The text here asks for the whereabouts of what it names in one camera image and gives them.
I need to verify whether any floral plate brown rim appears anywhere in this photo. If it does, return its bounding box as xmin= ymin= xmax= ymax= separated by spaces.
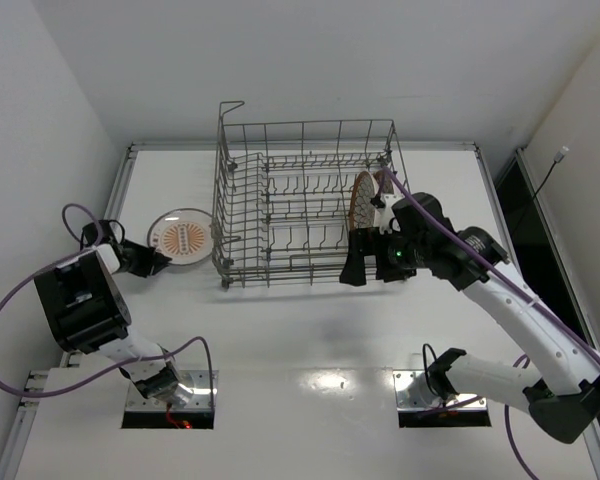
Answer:
xmin=374 ymin=171 xmax=394 ymax=195
xmin=348 ymin=171 xmax=379 ymax=231

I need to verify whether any white plate orange sunburst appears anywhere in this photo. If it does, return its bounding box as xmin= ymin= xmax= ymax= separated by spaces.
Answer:
xmin=147 ymin=208 xmax=213 ymax=267

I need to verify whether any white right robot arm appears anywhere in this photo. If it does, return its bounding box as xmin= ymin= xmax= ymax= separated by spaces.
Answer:
xmin=339 ymin=193 xmax=600 ymax=444

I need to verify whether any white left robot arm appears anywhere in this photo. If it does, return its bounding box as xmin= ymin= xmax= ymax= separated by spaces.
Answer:
xmin=34 ymin=220 xmax=190 ymax=406

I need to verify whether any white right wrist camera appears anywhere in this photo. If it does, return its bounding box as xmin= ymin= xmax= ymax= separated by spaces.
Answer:
xmin=371 ymin=193 xmax=403 ymax=235

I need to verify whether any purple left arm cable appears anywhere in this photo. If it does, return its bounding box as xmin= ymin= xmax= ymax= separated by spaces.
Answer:
xmin=0 ymin=202 xmax=214 ymax=399

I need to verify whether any grey wire dish rack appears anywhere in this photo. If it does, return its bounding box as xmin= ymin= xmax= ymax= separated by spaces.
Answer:
xmin=211 ymin=100 xmax=406 ymax=289

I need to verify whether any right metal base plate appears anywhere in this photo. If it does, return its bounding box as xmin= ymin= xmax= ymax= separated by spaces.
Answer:
xmin=392 ymin=370 xmax=488 ymax=413

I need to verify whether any metal base plate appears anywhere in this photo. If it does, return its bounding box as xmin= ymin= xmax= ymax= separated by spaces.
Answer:
xmin=392 ymin=370 xmax=488 ymax=413
xmin=125 ymin=367 xmax=219 ymax=414

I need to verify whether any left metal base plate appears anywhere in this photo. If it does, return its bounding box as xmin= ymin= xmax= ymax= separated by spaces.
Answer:
xmin=125 ymin=367 xmax=219 ymax=414

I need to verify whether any black wall cable white plug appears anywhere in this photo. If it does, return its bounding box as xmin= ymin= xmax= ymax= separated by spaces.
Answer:
xmin=511 ymin=145 xmax=569 ymax=237

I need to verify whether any aluminium frame rail right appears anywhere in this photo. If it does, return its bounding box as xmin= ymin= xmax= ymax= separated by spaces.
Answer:
xmin=514 ymin=147 xmax=600 ymax=480

